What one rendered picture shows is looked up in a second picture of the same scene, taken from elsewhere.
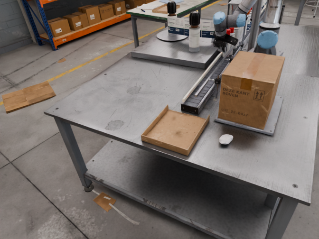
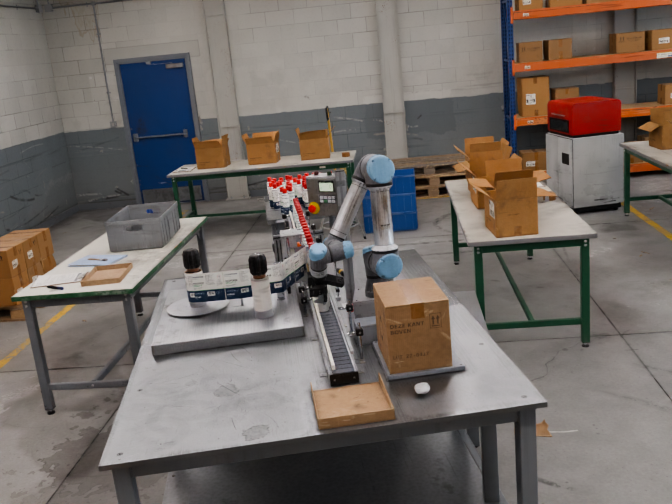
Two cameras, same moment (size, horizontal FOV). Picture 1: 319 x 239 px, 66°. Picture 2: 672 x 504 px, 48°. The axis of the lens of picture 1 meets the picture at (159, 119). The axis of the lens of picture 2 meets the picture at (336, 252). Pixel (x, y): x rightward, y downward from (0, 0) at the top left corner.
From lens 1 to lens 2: 1.72 m
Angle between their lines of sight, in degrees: 40
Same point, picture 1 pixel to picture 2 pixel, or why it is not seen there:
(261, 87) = (435, 308)
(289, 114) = (462, 346)
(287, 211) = (530, 435)
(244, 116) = (424, 357)
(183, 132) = (363, 402)
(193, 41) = (264, 301)
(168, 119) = (327, 399)
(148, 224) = not seen: outside the picture
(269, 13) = (382, 233)
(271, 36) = (394, 261)
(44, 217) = not seen: outside the picture
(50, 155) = not seen: outside the picture
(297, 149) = (500, 371)
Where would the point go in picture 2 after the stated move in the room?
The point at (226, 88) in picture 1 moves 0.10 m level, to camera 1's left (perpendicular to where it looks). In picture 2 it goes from (393, 325) to (373, 333)
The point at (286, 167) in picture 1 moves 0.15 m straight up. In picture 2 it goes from (503, 387) to (501, 348)
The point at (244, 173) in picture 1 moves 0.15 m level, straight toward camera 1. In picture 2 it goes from (470, 407) to (487, 427)
